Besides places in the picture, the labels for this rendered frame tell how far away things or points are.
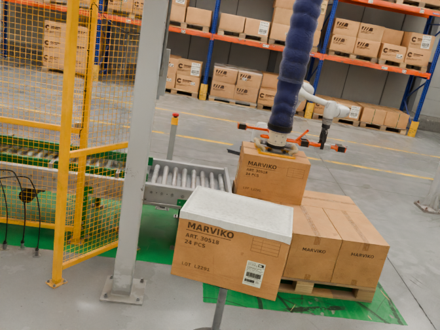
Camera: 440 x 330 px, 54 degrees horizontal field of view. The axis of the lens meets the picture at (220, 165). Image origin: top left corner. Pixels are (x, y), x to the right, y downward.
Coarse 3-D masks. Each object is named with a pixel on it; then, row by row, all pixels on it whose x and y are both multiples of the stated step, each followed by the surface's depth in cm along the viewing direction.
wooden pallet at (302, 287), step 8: (296, 280) 353; (304, 280) 353; (312, 280) 354; (280, 288) 357; (288, 288) 359; (296, 288) 355; (304, 288) 356; (312, 288) 356; (320, 288) 367; (360, 288) 358; (368, 288) 359; (320, 296) 359; (328, 296) 359; (336, 296) 360; (344, 296) 363; (352, 296) 365; (360, 296) 361; (368, 296) 361
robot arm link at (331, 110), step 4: (328, 104) 385; (332, 104) 383; (336, 104) 385; (324, 108) 389; (328, 108) 385; (332, 108) 384; (336, 108) 386; (324, 112) 388; (328, 112) 385; (332, 112) 385; (336, 112) 387; (324, 116) 389; (328, 116) 386; (332, 116) 386; (336, 116) 390
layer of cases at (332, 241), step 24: (312, 192) 432; (312, 216) 376; (336, 216) 385; (360, 216) 395; (312, 240) 341; (336, 240) 342; (360, 240) 347; (384, 240) 355; (288, 264) 347; (312, 264) 349; (336, 264) 350; (360, 264) 351
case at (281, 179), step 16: (240, 160) 401; (256, 160) 381; (272, 160) 381; (288, 160) 381; (304, 160) 390; (240, 176) 386; (256, 176) 386; (272, 176) 386; (288, 176) 385; (304, 176) 385; (240, 192) 391; (256, 192) 391; (272, 192) 391; (288, 192) 390
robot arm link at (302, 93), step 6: (300, 90) 416; (300, 96) 418; (306, 96) 411; (312, 96) 409; (318, 102) 408; (324, 102) 406; (342, 108) 392; (348, 108) 397; (342, 114) 392; (348, 114) 398
